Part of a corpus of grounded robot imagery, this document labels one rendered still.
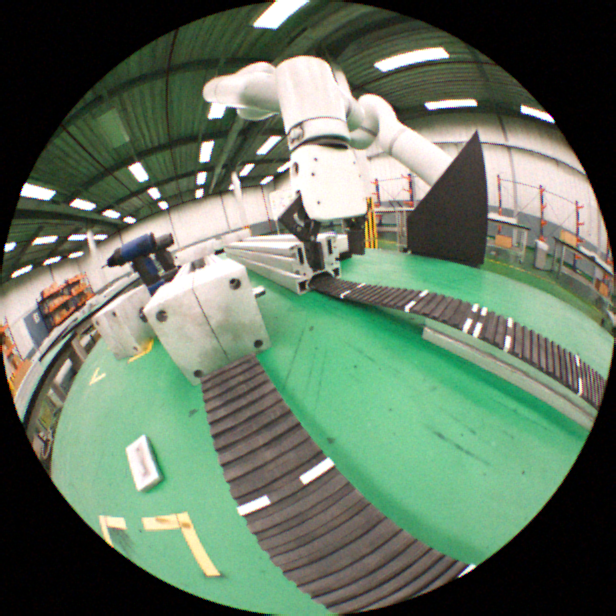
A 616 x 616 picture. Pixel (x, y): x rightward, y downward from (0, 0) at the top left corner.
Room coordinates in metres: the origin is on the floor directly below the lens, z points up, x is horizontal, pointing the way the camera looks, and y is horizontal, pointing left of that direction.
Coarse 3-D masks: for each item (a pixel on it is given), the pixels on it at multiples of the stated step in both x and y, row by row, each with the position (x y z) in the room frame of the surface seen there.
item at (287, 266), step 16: (256, 240) 0.66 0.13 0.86; (272, 240) 0.52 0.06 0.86; (288, 240) 0.44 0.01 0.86; (320, 240) 0.32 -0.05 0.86; (336, 240) 0.32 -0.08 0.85; (240, 256) 0.68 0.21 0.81; (256, 256) 0.44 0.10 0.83; (272, 256) 0.35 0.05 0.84; (288, 256) 0.31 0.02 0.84; (304, 256) 0.29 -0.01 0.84; (336, 256) 0.32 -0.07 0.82; (256, 272) 0.48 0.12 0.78; (272, 272) 0.37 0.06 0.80; (288, 272) 0.32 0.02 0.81; (304, 272) 0.29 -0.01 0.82; (320, 272) 0.35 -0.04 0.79; (336, 272) 0.33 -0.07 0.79; (288, 288) 0.31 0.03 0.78; (304, 288) 0.29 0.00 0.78
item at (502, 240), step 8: (496, 240) 2.37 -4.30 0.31; (504, 240) 2.18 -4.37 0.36; (568, 240) 0.70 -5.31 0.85; (184, 248) 3.48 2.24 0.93; (600, 280) -0.50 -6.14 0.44; (600, 288) -0.54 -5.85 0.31; (96, 336) 1.28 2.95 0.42; (24, 368) -0.03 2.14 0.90; (16, 376) -0.16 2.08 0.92; (24, 376) -0.08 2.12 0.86; (16, 384) -0.21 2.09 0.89
